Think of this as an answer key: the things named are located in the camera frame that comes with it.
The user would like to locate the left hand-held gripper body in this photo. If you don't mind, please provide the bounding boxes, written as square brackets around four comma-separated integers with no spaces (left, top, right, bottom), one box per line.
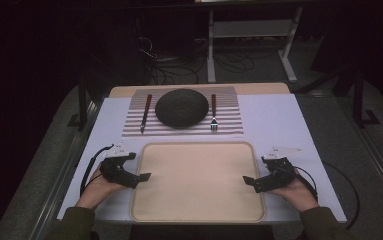
[99,143,131,186]

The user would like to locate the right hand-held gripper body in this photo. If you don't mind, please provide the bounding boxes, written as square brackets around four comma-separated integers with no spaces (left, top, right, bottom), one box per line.
[262,145,303,192]

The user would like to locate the wooden-handled knife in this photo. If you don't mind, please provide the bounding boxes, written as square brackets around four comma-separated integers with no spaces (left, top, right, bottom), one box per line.
[140,93,153,134]

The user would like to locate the beige tray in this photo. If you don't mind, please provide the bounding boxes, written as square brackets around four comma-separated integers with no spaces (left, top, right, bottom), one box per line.
[130,141,267,224]

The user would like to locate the black round textured plate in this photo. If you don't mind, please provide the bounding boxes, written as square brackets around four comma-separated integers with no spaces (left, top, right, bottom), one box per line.
[154,88,210,129]

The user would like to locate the wooden-handled fork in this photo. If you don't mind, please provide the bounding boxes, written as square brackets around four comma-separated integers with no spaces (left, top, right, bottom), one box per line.
[210,93,219,132]

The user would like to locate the person's right hand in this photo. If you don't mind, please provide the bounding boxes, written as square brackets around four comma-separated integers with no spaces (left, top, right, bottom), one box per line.
[268,169,319,213]

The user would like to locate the person's left hand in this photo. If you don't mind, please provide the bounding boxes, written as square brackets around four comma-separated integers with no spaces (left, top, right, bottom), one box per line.
[75,168,127,211]

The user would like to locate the striped placemat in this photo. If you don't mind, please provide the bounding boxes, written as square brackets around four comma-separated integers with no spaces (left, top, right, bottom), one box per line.
[121,86,245,138]

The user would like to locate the black metal stand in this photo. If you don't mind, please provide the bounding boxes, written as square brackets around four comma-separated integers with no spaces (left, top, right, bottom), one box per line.
[351,68,382,128]
[66,78,95,129]

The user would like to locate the white metal stand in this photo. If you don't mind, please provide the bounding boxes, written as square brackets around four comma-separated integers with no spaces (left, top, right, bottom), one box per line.
[206,6,304,84]

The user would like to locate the left hand-held gripper cable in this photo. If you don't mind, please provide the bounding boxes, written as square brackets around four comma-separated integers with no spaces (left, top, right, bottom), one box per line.
[79,143,115,198]

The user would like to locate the hand-held gripper cable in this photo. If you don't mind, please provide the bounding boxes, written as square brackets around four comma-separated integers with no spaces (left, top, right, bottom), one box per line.
[293,161,362,231]
[79,143,115,198]

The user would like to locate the metal floor rail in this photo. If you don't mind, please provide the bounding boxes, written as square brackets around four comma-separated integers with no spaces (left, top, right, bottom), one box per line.
[28,99,104,240]
[340,96,383,209]

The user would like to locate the right hand-held gripper cable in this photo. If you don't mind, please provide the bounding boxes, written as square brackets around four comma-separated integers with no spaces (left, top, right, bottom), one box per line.
[293,161,362,231]

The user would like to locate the bundle of floor cables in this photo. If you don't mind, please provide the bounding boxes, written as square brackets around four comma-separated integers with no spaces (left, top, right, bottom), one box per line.
[138,35,263,85]

